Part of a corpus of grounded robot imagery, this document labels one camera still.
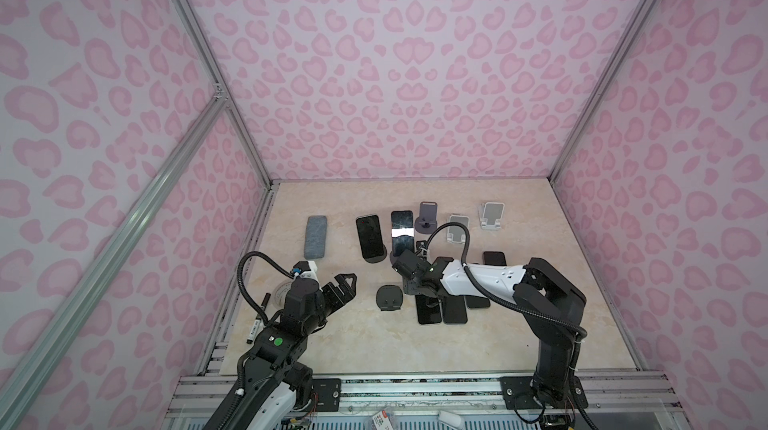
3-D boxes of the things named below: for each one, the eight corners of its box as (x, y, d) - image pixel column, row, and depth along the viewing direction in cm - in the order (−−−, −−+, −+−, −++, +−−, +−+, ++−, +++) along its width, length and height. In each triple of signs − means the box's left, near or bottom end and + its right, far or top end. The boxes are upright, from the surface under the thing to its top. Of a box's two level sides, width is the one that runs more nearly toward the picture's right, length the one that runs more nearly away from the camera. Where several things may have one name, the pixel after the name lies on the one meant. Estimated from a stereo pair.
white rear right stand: (481, 229, 108) (485, 219, 103) (477, 212, 113) (480, 202, 108) (504, 229, 108) (508, 219, 103) (499, 212, 113) (503, 202, 108)
